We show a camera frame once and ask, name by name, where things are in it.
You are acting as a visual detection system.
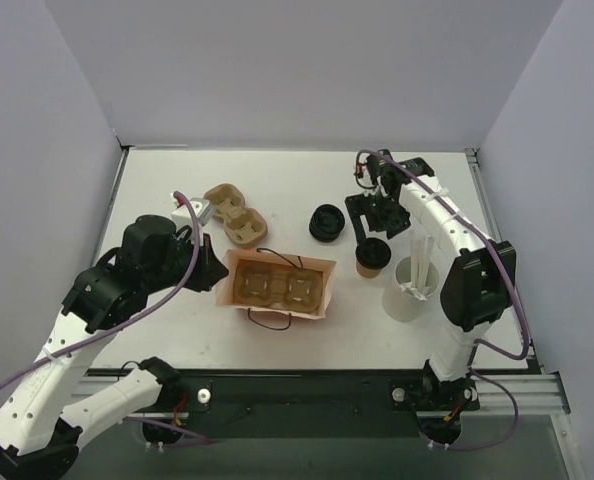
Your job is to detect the orange paper bag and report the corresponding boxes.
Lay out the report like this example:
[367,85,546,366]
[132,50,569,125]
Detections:
[215,248,337,320]

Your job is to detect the black cup lid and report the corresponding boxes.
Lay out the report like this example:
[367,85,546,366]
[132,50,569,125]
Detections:
[355,237,392,270]

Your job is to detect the brown pulp cup carrier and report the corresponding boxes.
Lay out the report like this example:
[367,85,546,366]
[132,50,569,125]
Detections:
[232,260,324,314]

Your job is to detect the single brown paper cup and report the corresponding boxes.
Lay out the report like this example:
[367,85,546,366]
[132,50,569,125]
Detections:
[356,259,385,279]

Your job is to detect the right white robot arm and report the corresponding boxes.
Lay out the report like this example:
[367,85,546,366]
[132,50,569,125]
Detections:
[345,149,521,408]

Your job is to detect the white wrapped straws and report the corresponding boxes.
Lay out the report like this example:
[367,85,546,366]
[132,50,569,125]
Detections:
[402,232,434,301]

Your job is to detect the stack of black lids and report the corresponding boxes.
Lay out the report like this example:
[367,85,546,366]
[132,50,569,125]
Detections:
[308,204,345,243]

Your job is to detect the white straw holder cup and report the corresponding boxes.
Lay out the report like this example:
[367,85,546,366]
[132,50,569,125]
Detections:
[381,257,439,323]

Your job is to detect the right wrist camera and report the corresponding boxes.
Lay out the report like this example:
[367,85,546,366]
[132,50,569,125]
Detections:
[354,160,378,191]

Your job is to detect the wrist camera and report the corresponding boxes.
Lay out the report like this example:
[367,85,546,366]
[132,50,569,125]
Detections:
[354,160,378,191]
[171,191,215,231]

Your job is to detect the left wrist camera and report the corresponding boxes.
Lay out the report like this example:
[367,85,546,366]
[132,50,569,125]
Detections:
[171,191,215,231]

